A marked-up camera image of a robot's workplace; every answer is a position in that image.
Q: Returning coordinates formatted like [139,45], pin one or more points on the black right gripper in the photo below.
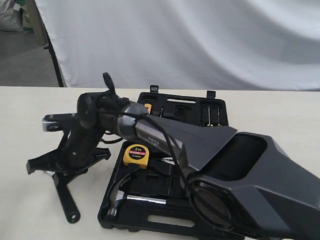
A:
[52,162]

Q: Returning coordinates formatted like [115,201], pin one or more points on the claw hammer black handle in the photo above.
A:
[117,197]

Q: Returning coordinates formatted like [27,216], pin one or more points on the black backdrop stand pole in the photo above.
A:
[52,53]

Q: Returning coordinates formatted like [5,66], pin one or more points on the orange handled pliers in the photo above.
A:
[167,160]

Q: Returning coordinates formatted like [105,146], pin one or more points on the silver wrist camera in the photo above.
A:
[58,122]

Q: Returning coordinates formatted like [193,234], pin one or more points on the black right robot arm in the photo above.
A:
[182,170]

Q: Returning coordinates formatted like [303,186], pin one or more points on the white sack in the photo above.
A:
[10,16]

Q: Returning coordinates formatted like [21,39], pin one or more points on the green white bag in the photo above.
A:
[26,22]

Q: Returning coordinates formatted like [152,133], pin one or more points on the black plastic tool case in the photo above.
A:
[161,180]

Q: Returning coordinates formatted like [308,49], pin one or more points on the white backdrop cloth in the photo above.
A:
[187,44]

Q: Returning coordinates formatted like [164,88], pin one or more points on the adjustable wrench black handle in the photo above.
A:
[70,209]

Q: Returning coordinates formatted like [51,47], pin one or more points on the yellow tape measure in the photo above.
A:
[137,154]

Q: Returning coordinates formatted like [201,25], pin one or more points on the orange utility knife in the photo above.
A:
[148,106]

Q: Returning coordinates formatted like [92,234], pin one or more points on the yellow black screwdriver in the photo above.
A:
[205,116]
[218,120]

